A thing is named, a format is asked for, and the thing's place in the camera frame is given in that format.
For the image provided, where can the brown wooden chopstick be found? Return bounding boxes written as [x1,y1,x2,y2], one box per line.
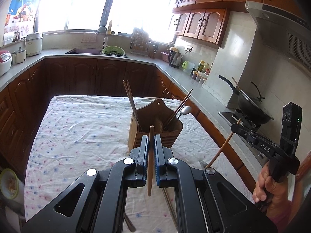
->
[204,119,243,170]

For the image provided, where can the light wooden chopstick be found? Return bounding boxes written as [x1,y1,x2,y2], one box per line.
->
[147,125,155,197]

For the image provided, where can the metal spoon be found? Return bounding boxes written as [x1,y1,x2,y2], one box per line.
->
[177,106,192,119]

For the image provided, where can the kitchen faucet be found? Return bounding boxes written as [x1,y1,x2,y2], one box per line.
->
[95,25,108,49]

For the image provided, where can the right hand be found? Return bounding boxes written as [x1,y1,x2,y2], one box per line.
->
[252,162,290,219]

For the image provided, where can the metal fork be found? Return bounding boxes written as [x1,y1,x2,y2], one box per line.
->
[199,160,207,169]

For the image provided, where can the dark thin chopstick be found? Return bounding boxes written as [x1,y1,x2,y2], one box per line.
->
[124,213,136,232]

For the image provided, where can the black wok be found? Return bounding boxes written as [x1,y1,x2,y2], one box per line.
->
[218,75,274,126]

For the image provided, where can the gas stove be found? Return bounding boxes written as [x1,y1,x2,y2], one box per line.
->
[218,109,273,161]

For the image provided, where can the white patterned tablecloth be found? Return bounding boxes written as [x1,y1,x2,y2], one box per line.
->
[24,96,252,219]

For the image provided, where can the small plate with food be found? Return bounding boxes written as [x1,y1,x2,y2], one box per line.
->
[1,168,19,199]

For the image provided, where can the wooden utensil holder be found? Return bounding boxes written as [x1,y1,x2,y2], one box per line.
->
[128,98,183,149]

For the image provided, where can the chopstick in holder right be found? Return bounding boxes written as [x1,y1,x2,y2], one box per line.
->
[163,89,193,130]

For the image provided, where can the chopstick in holder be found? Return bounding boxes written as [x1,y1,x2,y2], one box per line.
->
[123,80,142,131]
[163,89,193,130]

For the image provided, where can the range hood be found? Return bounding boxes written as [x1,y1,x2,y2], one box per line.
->
[245,1,310,72]

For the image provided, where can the chopstick in holder left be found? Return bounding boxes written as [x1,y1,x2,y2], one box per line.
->
[123,80,142,131]

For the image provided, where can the green cup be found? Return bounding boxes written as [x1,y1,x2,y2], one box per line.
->
[182,61,189,70]

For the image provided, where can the electric kettle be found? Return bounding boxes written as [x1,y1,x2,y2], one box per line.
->
[168,50,182,68]

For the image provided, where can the green colander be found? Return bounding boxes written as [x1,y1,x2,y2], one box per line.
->
[102,46,125,57]

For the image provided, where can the dish drying rack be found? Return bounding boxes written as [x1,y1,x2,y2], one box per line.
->
[130,28,160,58]

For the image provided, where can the upper wooden cabinets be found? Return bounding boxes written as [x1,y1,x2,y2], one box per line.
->
[170,0,300,47]

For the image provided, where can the white red rice cooker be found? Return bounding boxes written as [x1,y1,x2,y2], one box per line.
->
[0,50,12,76]

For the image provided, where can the tropical beach poster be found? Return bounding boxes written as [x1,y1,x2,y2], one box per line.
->
[4,0,40,38]

